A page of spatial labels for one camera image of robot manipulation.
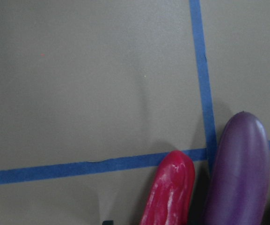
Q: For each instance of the red chili pepper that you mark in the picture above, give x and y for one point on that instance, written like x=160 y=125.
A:
x=170 y=195

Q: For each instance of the purple eggplant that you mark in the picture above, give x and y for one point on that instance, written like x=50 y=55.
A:
x=241 y=174

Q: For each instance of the brown grid table mat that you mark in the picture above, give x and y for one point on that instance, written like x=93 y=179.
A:
x=91 y=91

